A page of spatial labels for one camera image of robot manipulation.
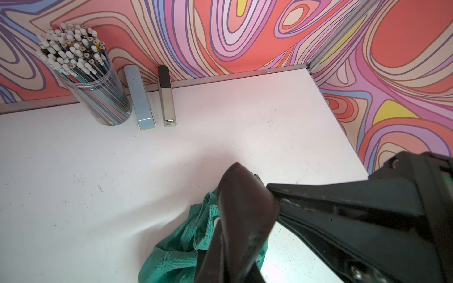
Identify clear cup of pencils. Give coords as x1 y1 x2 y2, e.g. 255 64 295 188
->
37 23 132 126

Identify beige black stapler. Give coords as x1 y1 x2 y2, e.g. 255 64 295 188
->
158 65 177 127

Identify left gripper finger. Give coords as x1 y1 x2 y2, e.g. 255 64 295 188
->
268 152 453 283

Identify black leather belt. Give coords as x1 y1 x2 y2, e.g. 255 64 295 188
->
195 163 280 283

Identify light blue stapler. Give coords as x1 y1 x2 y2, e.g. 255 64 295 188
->
123 65 156 130

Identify green trousers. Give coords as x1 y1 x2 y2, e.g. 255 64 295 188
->
137 189 270 283

